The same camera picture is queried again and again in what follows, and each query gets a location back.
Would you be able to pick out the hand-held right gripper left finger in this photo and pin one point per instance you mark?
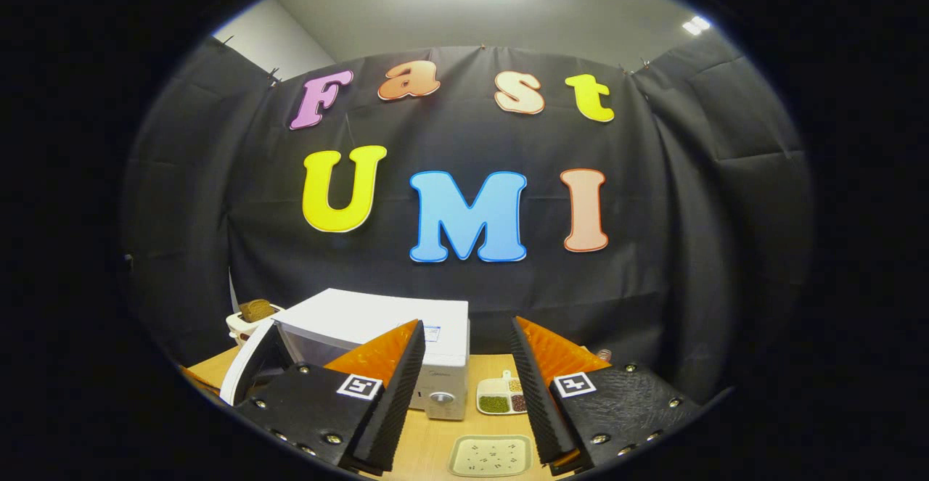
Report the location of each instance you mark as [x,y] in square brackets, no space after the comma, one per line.
[319,408]

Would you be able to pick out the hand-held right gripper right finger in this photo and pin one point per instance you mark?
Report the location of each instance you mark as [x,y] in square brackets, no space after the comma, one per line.
[624,408]

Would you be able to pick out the white microwave oven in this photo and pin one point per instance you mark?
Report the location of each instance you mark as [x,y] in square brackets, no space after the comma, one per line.
[377,318]

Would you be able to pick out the red label water bottle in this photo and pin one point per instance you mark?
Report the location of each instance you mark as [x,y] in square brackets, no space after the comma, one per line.
[603,355]

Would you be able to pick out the white toaster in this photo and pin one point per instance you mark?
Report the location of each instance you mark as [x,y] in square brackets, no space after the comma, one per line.
[239,332]

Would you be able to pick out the brown bread slice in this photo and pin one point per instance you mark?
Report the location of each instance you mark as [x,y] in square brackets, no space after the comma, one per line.
[258,310]

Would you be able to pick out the divided dish of beans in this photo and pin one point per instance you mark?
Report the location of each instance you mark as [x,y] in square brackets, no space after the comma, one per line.
[493,403]

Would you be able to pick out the cream rectangular tray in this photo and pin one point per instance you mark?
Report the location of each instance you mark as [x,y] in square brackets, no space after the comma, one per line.
[490,455]

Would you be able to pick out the black backdrop cloth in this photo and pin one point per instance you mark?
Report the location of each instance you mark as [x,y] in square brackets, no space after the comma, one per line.
[464,278]

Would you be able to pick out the small ceiling light panel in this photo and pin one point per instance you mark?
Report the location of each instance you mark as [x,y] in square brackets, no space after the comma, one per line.
[697,25]

